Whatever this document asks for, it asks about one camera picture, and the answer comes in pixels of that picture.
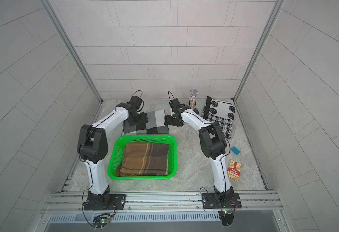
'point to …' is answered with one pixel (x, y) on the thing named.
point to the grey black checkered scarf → (156, 124)
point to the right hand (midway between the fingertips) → (169, 122)
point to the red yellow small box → (233, 170)
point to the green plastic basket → (119, 141)
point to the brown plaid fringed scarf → (144, 159)
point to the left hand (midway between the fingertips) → (145, 120)
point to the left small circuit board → (101, 220)
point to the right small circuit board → (226, 217)
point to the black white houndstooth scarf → (221, 111)
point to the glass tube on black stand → (193, 93)
